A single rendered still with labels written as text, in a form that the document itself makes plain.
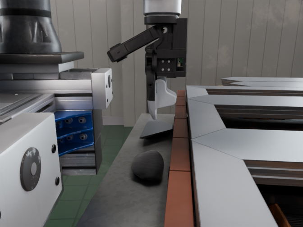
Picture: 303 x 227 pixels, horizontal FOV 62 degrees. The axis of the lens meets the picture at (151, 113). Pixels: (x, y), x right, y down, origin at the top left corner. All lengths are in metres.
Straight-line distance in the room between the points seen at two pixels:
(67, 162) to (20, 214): 0.50
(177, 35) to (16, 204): 0.41
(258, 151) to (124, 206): 0.34
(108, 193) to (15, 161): 0.52
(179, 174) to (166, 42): 0.26
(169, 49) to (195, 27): 2.88
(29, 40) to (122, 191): 0.44
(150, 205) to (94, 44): 2.88
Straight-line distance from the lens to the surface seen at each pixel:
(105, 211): 0.65
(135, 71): 3.26
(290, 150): 0.58
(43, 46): 0.67
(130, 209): 0.65
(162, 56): 0.51
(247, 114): 0.94
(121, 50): 0.53
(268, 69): 3.73
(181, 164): 0.53
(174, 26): 0.52
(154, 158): 0.83
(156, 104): 0.54
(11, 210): 0.21
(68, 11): 3.46
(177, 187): 0.45
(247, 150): 0.54
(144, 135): 0.99
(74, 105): 0.65
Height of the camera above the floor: 1.06
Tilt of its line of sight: 15 degrees down
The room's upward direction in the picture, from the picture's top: straight up
